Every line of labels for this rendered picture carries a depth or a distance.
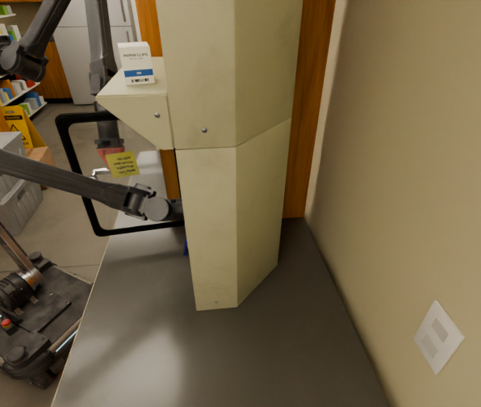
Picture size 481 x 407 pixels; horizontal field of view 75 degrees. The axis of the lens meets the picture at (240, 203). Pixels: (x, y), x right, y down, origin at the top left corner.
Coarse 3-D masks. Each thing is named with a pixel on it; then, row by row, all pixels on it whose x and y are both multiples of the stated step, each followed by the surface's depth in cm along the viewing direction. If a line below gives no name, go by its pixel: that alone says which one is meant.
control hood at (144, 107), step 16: (160, 64) 69; (112, 80) 57; (160, 80) 57; (96, 96) 50; (112, 96) 50; (128, 96) 50; (144, 96) 50; (160, 96) 51; (112, 112) 51; (128, 112) 51; (144, 112) 52; (160, 112) 52; (144, 128) 53; (160, 128) 54; (160, 144) 55
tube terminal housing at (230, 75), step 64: (192, 0) 44; (256, 0) 48; (192, 64) 48; (256, 64) 53; (192, 128) 54; (256, 128) 60; (192, 192) 62; (256, 192) 69; (192, 256) 72; (256, 256) 82
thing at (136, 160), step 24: (120, 120) 81; (96, 144) 83; (120, 144) 85; (144, 144) 86; (96, 168) 87; (120, 168) 88; (144, 168) 90; (168, 168) 92; (168, 192) 96; (120, 216) 98
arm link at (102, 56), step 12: (96, 0) 91; (96, 12) 90; (96, 24) 90; (108, 24) 93; (96, 36) 90; (108, 36) 92; (96, 48) 89; (108, 48) 91; (96, 60) 88; (108, 60) 90; (96, 72) 88; (108, 72) 90
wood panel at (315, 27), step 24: (144, 0) 73; (312, 0) 77; (144, 24) 76; (312, 24) 80; (312, 48) 84; (312, 72) 87; (312, 96) 91; (312, 120) 95; (312, 144) 100; (288, 168) 104; (288, 192) 110; (288, 216) 116
